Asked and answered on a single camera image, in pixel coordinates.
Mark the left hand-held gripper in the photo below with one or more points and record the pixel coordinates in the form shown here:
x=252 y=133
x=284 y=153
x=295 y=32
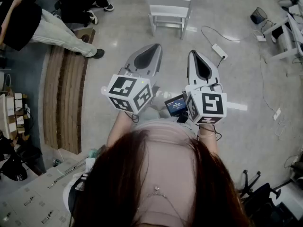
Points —
x=127 y=96

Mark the person's left forearm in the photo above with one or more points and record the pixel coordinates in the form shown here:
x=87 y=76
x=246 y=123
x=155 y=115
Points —
x=120 y=129

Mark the grey locker cabinet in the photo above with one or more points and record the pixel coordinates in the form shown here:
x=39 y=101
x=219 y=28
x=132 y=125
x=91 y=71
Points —
x=35 y=197

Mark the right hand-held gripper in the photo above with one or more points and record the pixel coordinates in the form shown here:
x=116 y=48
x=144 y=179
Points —
x=213 y=105

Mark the person's white printed sleeve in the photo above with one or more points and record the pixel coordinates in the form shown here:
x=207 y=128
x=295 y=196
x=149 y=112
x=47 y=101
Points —
x=71 y=193

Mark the pile of small boxes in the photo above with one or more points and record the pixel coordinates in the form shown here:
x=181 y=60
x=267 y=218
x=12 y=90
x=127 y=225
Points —
x=9 y=107

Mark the white power adapter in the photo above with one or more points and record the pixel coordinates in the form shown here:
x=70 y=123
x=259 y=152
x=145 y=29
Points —
x=261 y=38

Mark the white wooden chair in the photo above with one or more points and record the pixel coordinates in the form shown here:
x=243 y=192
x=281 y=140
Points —
x=169 y=9

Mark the small black monitor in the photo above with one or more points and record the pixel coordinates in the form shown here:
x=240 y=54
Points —
x=176 y=105

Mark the person's right forearm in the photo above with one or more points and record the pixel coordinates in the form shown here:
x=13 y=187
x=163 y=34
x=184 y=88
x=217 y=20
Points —
x=208 y=143

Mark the dark mesh waste basket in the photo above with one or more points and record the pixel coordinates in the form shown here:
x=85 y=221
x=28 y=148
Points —
x=258 y=16

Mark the black bag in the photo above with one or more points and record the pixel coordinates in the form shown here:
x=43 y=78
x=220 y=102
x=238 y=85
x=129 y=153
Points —
x=14 y=171

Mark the brown wooden platform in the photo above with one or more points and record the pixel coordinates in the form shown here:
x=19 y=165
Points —
x=68 y=98

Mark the person's light jeans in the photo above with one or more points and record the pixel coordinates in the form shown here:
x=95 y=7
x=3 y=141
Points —
x=151 y=114

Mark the white metal frame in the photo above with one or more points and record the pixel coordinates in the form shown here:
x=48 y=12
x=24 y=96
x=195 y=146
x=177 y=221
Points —
x=275 y=27

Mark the white power strip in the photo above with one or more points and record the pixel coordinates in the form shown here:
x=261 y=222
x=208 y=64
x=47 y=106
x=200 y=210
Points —
x=219 y=51
x=277 y=114

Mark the person's pink top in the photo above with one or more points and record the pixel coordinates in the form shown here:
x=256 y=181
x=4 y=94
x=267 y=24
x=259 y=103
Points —
x=170 y=164

